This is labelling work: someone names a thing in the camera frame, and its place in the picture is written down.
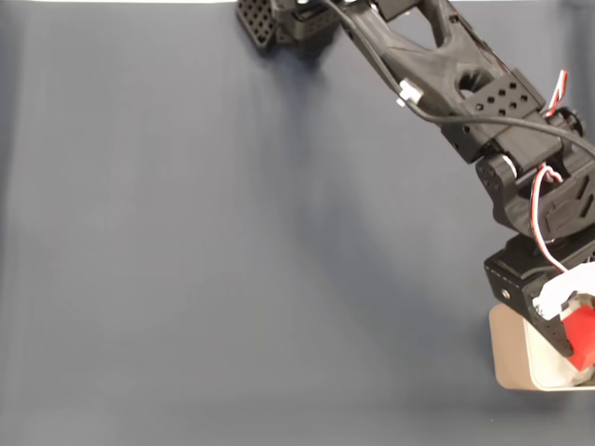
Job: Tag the red cube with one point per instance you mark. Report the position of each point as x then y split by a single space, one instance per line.
581 339

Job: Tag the beige box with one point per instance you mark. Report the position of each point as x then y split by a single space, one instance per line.
509 353

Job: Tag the white crumpled tissue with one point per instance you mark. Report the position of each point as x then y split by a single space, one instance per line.
553 371

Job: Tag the white camera board mount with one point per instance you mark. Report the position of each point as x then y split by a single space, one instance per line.
558 290

